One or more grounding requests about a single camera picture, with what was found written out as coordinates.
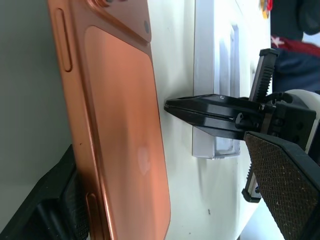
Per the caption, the person in dark clothing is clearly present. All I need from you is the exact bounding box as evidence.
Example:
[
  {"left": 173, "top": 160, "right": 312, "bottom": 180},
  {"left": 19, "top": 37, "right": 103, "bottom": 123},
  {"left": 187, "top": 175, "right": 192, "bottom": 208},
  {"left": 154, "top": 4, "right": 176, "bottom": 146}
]
[{"left": 270, "top": 0, "right": 320, "bottom": 95}]

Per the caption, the yellow red object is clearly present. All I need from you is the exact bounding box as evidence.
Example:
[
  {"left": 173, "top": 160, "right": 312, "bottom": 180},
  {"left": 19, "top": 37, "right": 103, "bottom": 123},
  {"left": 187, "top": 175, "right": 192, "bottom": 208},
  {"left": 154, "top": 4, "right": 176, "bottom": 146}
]
[{"left": 259, "top": 0, "right": 271, "bottom": 20}]

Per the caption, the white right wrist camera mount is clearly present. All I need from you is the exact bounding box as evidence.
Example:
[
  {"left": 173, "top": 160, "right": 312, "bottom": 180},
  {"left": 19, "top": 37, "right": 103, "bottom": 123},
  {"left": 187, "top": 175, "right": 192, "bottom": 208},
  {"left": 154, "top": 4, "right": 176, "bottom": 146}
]
[{"left": 284, "top": 89, "right": 320, "bottom": 161}]

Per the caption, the orange smartphone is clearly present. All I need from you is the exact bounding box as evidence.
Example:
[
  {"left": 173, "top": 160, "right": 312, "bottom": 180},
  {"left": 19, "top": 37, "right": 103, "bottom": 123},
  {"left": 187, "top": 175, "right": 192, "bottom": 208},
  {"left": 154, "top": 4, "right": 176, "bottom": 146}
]
[{"left": 47, "top": 0, "right": 173, "bottom": 240}]

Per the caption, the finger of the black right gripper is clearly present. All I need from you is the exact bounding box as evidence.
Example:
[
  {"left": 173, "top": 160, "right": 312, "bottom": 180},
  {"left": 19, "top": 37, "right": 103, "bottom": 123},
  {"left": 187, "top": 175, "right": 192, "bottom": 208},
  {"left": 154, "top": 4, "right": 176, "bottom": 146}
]
[
  {"left": 163, "top": 93, "right": 252, "bottom": 119},
  {"left": 164, "top": 107, "right": 249, "bottom": 141}
]

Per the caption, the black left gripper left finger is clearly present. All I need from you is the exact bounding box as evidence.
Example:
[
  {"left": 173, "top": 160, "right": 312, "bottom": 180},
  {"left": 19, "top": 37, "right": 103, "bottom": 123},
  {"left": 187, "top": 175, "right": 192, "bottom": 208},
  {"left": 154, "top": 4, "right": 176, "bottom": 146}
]
[{"left": 0, "top": 143, "right": 90, "bottom": 240}]

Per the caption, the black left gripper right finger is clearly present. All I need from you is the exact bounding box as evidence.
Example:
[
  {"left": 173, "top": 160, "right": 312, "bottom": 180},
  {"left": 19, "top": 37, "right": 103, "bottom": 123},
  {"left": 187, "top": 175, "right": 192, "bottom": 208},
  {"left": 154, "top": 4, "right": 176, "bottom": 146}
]
[{"left": 243, "top": 130, "right": 320, "bottom": 240}]

